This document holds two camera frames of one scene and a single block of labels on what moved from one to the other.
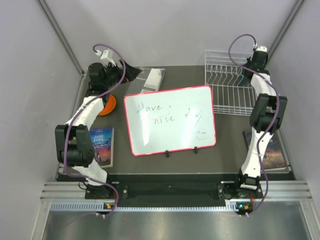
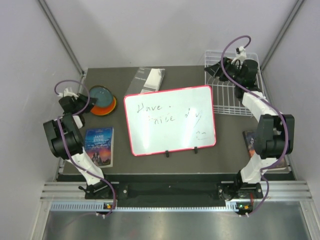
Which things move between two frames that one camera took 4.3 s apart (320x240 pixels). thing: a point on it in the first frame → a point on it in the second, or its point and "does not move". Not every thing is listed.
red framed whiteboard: (170, 121) does not move
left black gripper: (131, 73) → (92, 102)
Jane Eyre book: (103, 141) does not move
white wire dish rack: (222, 71) does not move
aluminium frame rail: (65, 191) does not move
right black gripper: (248, 62) → (214, 70)
